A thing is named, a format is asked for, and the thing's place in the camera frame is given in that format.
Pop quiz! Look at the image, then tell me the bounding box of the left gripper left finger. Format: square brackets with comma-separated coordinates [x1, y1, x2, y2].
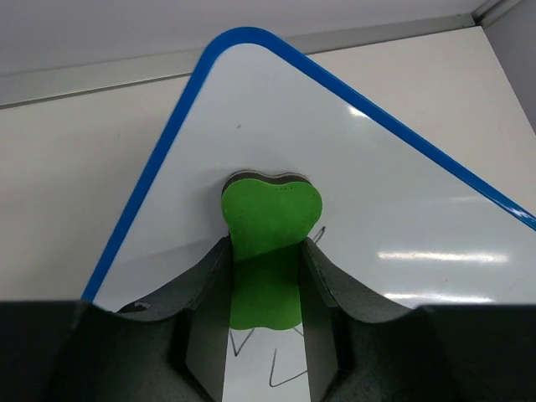
[1, 237, 231, 401]

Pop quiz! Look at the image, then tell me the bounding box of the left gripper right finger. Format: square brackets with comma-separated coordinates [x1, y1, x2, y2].
[300, 240, 535, 401]

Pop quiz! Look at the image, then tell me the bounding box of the blue-framed whiteboard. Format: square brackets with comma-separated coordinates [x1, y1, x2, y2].
[82, 28, 535, 401]

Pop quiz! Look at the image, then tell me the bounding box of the green bone-shaped eraser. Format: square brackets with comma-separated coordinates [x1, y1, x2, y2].
[220, 170, 322, 331]

